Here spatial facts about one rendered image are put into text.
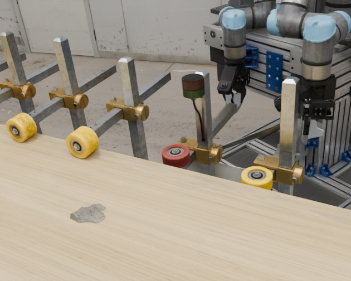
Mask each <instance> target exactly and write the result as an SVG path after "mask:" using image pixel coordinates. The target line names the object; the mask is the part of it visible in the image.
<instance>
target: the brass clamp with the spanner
mask: <svg viewBox="0 0 351 281"><path fill-rule="evenodd" d="M186 139H187V142H185V143H181V140H180V141H179V142H178V143H177V144H181V145H184V146H186V147H188V148H189V150H192V151H194V152H195V160H194V161H195V162H199V163H204V164H208V165H211V164H212V162H213V163H219V162H220V161H221V158H222V148H221V147H217V146H216V143H213V144H212V146H211V147H210V148H209V149H203V148H198V143H197V139H193V138H187V137H186Z"/></svg>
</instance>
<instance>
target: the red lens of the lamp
mask: <svg viewBox="0 0 351 281"><path fill-rule="evenodd" d="M200 75H201V74H200ZM202 76H203V75H202ZM183 77H184V76H183ZM183 77H182V88H184V89H186V90H198V89H201V88H203V87H204V76H203V79H202V80H200V81H196V82H186V81H184V80H183Z"/></svg>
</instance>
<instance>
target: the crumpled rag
mask: <svg viewBox="0 0 351 281"><path fill-rule="evenodd" d="M105 209H106V207H105V206H103V205H102V204H100V203H94V204H93V205H90V206H89V207H83V206H81V208H79V209H78V211H75V212H72V213H70V219H73V220H75V221H77V222H79V223H81V222H84V221H89V222H92V223H99V222H101V221H102V220H103V219H104V218H106V217H105V216H106V215H104V213H102V211H103V210H105Z"/></svg>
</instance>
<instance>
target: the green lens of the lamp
mask: <svg viewBox="0 0 351 281"><path fill-rule="evenodd" d="M182 89H183V88H182ZM204 95H205V89H204V87H203V88H202V89H200V90H196V91H188V90H184V89H183V96H184V97H185V98H188V99H197V98H201V97H202V96H204Z"/></svg>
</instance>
